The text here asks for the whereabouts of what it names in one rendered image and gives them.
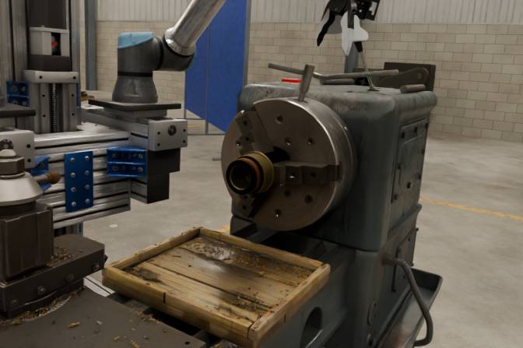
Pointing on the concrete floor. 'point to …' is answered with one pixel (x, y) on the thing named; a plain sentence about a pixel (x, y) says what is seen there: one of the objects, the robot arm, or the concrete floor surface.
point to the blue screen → (220, 65)
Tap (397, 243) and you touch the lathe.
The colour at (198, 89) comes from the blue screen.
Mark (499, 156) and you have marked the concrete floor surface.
